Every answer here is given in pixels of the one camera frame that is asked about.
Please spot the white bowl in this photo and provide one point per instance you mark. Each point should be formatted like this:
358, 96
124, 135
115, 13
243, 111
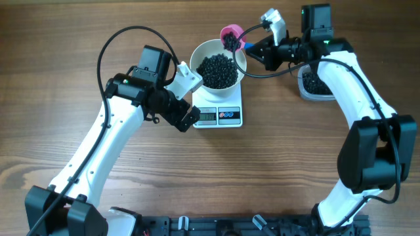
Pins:
214, 47

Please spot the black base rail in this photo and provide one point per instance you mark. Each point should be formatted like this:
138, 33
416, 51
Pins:
293, 225

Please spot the pink scoop blue handle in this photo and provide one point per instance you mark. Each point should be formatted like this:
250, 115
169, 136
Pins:
237, 31

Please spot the clear plastic container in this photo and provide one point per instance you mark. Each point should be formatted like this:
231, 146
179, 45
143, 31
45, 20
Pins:
304, 94

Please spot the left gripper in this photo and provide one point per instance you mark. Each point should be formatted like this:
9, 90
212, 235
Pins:
174, 118

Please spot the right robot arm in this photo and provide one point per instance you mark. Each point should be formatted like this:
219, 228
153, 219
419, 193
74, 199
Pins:
376, 154

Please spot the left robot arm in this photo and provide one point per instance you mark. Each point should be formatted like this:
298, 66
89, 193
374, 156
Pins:
68, 206

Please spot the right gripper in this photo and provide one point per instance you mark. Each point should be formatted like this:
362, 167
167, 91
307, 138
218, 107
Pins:
269, 56

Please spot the white digital kitchen scale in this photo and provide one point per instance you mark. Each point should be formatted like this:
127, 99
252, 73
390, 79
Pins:
220, 108

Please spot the black beans in scoop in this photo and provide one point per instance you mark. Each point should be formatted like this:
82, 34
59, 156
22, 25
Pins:
231, 42

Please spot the black beans in bowl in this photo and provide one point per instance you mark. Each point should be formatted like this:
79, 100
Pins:
218, 72

